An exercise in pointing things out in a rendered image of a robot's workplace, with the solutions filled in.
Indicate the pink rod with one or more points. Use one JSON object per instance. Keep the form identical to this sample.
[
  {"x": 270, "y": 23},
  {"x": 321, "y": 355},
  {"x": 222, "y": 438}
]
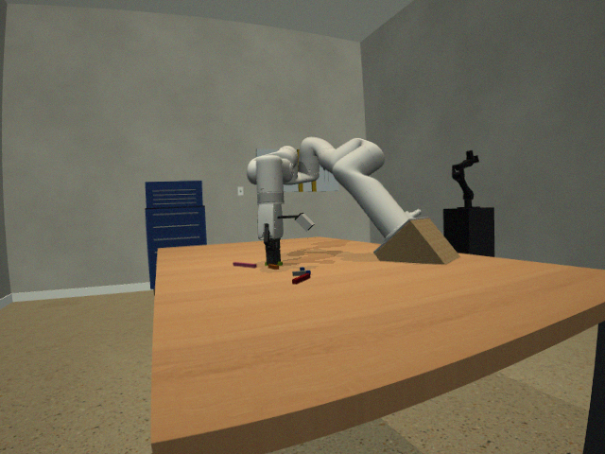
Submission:
[{"x": 248, "y": 265}]

